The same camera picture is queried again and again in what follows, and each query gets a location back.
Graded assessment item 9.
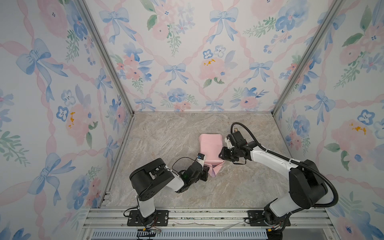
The aluminium corner post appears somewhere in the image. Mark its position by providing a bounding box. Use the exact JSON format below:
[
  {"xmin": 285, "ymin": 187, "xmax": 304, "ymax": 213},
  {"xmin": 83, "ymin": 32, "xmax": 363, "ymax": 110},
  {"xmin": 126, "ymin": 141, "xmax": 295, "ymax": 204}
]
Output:
[
  {"xmin": 271, "ymin": 0, "xmax": 345, "ymax": 117},
  {"xmin": 74, "ymin": 0, "xmax": 134, "ymax": 117}
]

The left aluminium corner post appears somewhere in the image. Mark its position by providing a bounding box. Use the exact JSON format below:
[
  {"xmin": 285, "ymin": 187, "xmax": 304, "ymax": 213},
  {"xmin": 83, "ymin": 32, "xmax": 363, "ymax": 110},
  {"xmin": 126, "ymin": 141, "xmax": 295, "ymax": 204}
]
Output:
[{"xmin": 74, "ymin": 0, "xmax": 134, "ymax": 117}]

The white slotted cable duct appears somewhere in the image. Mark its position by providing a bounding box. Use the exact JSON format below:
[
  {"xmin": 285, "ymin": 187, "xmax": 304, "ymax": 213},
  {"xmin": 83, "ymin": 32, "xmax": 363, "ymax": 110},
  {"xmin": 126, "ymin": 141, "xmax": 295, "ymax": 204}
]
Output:
[{"xmin": 90, "ymin": 229, "xmax": 268, "ymax": 240}]

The black corrugated cable conduit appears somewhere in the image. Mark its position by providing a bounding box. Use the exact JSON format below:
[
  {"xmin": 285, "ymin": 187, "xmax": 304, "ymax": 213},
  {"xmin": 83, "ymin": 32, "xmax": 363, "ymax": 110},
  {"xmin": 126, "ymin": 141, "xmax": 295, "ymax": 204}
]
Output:
[{"xmin": 230, "ymin": 122, "xmax": 339, "ymax": 209}]

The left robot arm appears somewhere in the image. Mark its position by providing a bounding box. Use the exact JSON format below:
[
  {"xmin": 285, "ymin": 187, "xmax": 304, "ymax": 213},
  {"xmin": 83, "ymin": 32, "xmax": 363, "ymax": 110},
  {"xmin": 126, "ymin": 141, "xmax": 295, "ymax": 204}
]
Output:
[{"xmin": 127, "ymin": 153, "xmax": 209, "ymax": 229}]

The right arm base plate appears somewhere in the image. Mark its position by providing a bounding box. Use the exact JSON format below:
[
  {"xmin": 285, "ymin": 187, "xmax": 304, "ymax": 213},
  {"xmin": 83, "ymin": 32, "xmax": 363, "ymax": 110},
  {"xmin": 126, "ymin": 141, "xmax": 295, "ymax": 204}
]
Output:
[{"xmin": 244, "ymin": 210, "xmax": 291, "ymax": 228}]

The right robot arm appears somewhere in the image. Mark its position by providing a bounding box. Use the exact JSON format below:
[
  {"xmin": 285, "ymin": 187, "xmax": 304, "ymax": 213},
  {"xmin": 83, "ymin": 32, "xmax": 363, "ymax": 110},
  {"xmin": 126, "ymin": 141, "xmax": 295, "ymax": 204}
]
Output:
[{"xmin": 219, "ymin": 143, "xmax": 329, "ymax": 226}]

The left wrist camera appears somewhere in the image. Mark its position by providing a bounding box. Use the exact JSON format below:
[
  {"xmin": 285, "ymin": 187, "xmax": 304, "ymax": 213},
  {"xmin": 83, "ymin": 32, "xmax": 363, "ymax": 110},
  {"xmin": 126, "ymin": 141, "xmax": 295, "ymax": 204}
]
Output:
[{"xmin": 195, "ymin": 153, "xmax": 205, "ymax": 166}]

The aluminium front rail frame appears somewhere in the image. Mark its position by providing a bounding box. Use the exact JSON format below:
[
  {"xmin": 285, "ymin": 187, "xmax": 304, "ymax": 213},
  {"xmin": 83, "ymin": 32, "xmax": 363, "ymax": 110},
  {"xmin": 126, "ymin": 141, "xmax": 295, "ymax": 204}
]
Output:
[{"xmin": 78, "ymin": 208, "xmax": 340, "ymax": 240}]

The right aluminium corner post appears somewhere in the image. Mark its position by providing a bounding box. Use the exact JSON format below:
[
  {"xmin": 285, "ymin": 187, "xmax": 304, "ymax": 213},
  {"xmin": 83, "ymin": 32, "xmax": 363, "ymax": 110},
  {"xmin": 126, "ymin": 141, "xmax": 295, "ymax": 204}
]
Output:
[{"xmin": 271, "ymin": 0, "xmax": 345, "ymax": 117}]

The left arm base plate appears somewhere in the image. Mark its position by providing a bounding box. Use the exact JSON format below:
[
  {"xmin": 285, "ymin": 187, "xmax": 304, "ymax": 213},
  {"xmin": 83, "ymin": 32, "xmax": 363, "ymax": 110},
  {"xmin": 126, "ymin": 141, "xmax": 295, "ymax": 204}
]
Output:
[{"xmin": 127, "ymin": 210, "xmax": 169, "ymax": 228}]

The purple wrapping paper sheet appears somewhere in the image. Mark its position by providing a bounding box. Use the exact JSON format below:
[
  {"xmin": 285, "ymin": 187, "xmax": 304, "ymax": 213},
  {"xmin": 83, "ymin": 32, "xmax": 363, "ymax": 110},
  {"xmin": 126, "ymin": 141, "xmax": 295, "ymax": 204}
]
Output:
[{"xmin": 199, "ymin": 134, "xmax": 225, "ymax": 178}]

